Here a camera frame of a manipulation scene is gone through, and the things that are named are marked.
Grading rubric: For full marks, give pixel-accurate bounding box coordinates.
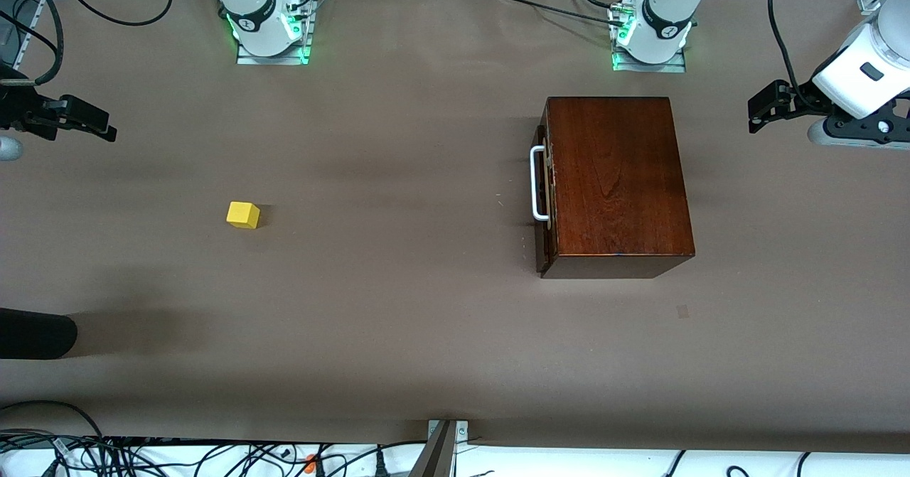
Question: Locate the short black right arm cable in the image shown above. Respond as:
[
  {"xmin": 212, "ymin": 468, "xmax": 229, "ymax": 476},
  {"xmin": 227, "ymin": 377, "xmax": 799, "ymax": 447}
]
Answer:
[{"xmin": 0, "ymin": 0, "xmax": 66, "ymax": 88}]

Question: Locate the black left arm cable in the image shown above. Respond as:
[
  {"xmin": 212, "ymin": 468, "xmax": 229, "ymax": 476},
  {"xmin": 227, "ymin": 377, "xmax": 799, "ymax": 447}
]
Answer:
[{"xmin": 768, "ymin": 0, "xmax": 820, "ymax": 108}]

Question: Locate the black cylinder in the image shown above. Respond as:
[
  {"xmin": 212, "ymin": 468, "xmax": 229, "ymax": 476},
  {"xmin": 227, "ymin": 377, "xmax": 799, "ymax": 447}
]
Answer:
[{"xmin": 0, "ymin": 307, "xmax": 78, "ymax": 360}]

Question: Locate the brown paper table cover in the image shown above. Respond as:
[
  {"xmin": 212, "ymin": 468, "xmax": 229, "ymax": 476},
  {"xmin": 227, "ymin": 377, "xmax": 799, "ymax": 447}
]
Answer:
[{"xmin": 0, "ymin": 0, "xmax": 910, "ymax": 454}]

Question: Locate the grey cable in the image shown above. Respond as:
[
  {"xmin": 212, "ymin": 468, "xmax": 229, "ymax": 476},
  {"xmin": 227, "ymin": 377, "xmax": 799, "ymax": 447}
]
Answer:
[{"xmin": 0, "ymin": 433, "xmax": 63, "ymax": 452}]

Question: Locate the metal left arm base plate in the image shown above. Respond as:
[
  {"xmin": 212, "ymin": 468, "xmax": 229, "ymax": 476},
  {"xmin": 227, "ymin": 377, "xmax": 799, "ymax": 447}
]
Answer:
[{"xmin": 612, "ymin": 49, "xmax": 687, "ymax": 74}]

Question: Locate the yellow block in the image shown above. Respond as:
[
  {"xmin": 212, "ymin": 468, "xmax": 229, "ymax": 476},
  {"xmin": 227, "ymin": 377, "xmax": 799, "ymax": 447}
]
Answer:
[{"xmin": 226, "ymin": 201, "xmax": 262, "ymax": 230}]

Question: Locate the long black base cable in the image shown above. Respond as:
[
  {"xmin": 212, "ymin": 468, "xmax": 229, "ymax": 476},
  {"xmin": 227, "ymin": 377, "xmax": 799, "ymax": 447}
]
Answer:
[{"xmin": 496, "ymin": 0, "xmax": 623, "ymax": 26}]

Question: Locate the arched black cable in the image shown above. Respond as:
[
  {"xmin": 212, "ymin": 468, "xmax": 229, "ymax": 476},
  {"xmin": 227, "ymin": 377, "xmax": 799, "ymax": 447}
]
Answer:
[{"xmin": 0, "ymin": 400, "xmax": 109, "ymax": 451}]

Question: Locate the black angled post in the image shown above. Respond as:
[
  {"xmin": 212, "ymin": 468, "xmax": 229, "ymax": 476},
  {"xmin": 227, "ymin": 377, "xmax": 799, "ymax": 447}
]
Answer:
[{"xmin": 409, "ymin": 420, "xmax": 457, "ymax": 477}]

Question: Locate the dark brown wooden cabinet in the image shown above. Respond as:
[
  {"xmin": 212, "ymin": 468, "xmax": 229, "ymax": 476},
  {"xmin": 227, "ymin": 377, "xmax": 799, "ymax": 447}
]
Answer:
[{"xmin": 539, "ymin": 96, "xmax": 696, "ymax": 280}]

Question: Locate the silver metal bracket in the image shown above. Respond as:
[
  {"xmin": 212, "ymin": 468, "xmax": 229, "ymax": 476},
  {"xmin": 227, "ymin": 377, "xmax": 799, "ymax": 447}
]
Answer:
[{"xmin": 427, "ymin": 420, "xmax": 469, "ymax": 458}]

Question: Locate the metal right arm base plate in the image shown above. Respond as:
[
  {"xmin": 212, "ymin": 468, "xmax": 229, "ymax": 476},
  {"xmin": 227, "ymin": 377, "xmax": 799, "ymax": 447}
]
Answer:
[{"xmin": 236, "ymin": 35, "xmax": 313, "ymax": 66}]

